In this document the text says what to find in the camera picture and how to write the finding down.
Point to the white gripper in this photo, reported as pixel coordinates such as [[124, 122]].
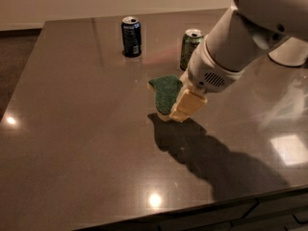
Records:
[[208, 70]]

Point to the green and yellow sponge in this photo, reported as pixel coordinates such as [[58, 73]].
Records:
[[166, 90]]

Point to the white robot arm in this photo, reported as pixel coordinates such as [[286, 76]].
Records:
[[247, 30]]

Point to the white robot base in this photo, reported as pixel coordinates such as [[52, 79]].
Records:
[[292, 53]]

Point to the green soda can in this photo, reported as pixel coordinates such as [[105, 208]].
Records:
[[190, 41]]

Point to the blue pepsi can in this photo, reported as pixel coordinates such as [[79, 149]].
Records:
[[131, 36]]

